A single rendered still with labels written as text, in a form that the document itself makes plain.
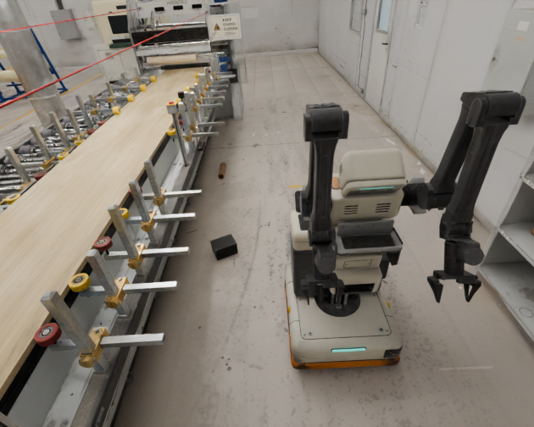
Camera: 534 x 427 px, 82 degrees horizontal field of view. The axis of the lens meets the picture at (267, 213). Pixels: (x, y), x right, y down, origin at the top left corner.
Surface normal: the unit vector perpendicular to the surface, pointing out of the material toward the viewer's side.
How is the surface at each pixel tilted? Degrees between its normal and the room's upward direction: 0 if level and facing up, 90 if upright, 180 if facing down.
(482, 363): 0
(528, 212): 90
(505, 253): 90
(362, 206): 98
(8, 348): 0
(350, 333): 0
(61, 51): 90
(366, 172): 42
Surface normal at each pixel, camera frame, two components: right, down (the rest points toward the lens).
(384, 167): -0.04, -0.19
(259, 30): 0.02, 0.59
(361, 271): -0.06, -0.71
